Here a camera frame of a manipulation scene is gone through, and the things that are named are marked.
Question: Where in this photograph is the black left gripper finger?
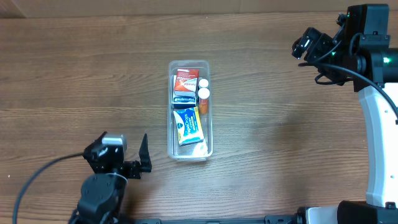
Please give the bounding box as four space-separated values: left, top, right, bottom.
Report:
93 131 108 144
139 134 152 173

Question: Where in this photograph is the clear plastic container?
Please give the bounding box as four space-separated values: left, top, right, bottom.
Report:
167 60 213 161

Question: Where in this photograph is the blue yellow VapoDrops box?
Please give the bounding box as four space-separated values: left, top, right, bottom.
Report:
173 107 204 146

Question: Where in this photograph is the white blue Hansaplast box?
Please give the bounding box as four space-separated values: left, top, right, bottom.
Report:
171 75 197 109

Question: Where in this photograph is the orange effervescent tablet tube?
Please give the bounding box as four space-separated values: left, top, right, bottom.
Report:
198 88 210 114

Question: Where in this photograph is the red Panadol box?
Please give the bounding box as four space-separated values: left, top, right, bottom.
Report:
174 68 199 97

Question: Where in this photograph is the dark Woods syrup bottle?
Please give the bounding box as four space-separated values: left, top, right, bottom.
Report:
198 78 209 88

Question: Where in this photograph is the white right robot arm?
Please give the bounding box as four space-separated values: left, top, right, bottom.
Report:
282 4 397 223

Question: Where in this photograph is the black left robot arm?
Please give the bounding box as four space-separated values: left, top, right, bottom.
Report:
68 132 152 224

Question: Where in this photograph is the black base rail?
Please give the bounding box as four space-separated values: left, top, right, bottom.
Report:
118 213 306 224

